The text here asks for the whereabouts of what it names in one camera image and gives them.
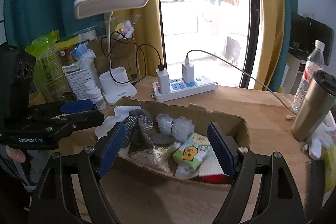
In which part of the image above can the left hand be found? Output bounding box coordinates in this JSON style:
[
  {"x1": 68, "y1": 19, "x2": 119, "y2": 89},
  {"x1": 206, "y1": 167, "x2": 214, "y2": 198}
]
[{"x1": 5, "y1": 145, "x2": 26, "y2": 162}]

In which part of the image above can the yellow sponge cloth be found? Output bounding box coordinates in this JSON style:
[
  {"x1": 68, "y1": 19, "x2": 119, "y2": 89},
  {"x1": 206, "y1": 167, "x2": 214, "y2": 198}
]
[{"x1": 322, "y1": 145, "x2": 336, "y2": 193}]

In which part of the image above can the grey dotted sock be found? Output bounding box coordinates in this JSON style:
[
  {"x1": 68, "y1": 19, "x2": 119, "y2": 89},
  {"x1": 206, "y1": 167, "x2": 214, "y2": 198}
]
[{"x1": 121, "y1": 109, "x2": 176, "y2": 148}]

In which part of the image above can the cardboard box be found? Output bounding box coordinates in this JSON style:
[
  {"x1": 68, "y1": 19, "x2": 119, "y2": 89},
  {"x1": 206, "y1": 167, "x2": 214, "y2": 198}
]
[{"x1": 94, "y1": 98, "x2": 250, "y2": 184}]

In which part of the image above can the white plastic bag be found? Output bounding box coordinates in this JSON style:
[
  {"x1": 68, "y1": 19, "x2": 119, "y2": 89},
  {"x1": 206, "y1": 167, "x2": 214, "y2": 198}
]
[{"x1": 306, "y1": 111, "x2": 335, "y2": 148}]

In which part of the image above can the steel travel tumbler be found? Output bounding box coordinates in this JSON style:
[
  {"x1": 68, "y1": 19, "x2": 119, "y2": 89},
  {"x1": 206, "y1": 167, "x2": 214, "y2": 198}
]
[{"x1": 291, "y1": 70, "x2": 335, "y2": 141}]

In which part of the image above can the white desk lamp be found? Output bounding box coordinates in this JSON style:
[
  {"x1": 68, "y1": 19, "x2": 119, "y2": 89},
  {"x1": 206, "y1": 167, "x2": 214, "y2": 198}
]
[{"x1": 73, "y1": 0, "x2": 152, "y2": 106}]

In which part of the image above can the white pill bottle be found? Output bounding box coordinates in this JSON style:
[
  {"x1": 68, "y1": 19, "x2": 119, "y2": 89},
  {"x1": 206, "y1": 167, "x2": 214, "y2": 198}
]
[
  {"x1": 92, "y1": 93, "x2": 106, "y2": 111},
  {"x1": 84, "y1": 80, "x2": 98, "y2": 100}
]

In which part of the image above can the white perforated basket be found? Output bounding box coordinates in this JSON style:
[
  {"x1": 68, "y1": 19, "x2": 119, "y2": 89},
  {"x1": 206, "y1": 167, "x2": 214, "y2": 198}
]
[{"x1": 65, "y1": 63, "x2": 101, "y2": 101}]

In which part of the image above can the white computer mouse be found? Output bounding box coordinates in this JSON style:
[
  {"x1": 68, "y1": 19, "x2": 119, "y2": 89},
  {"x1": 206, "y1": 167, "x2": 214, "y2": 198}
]
[{"x1": 308, "y1": 139, "x2": 322, "y2": 160}]

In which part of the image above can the cotton swab bag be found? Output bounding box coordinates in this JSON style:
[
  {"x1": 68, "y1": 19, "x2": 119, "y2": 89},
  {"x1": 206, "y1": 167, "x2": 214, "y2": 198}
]
[{"x1": 130, "y1": 141, "x2": 181, "y2": 176}]

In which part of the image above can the cartoon tissue pack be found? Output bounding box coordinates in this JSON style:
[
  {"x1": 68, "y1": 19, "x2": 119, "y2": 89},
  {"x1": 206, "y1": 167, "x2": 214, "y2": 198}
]
[{"x1": 173, "y1": 132, "x2": 212, "y2": 172}]

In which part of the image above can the black monitor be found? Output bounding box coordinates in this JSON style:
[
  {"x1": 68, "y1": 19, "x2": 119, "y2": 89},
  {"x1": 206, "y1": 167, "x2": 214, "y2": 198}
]
[{"x1": 289, "y1": 12, "x2": 334, "y2": 65}]

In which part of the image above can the brown cardboard carton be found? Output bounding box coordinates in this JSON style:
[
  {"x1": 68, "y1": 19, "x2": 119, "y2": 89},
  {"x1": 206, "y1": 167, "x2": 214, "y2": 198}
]
[{"x1": 87, "y1": 36, "x2": 137, "y2": 79}]

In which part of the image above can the white charger with black cable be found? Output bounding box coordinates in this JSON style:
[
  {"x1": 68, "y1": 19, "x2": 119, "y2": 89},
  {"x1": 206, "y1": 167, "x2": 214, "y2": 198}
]
[{"x1": 101, "y1": 31, "x2": 172, "y2": 94}]

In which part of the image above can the bubble wrap bundle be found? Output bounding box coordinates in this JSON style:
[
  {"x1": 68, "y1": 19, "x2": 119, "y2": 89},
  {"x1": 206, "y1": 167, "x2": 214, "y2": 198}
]
[{"x1": 155, "y1": 113, "x2": 195, "y2": 143}]

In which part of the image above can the black tablet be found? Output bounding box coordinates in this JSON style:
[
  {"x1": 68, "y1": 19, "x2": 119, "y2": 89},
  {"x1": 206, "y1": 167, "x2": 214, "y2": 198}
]
[{"x1": 305, "y1": 160, "x2": 325, "y2": 223}]

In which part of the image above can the white power strip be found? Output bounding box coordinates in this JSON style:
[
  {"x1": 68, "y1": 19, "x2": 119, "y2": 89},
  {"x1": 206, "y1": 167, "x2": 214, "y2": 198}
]
[{"x1": 151, "y1": 76, "x2": 216, "y2": 102}]

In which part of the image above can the green snack bag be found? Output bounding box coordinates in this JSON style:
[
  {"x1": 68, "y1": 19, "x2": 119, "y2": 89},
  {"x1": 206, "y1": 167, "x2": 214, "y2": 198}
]
[{"x1": 26, "y1": 31, "x2": 71, "y2": 102}]

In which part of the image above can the clear water bottle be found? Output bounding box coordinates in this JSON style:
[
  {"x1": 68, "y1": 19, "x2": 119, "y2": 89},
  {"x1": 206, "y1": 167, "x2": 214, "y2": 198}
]
[{"x1": 291, "y1": 40, "x2": 325, "y2": 113}]

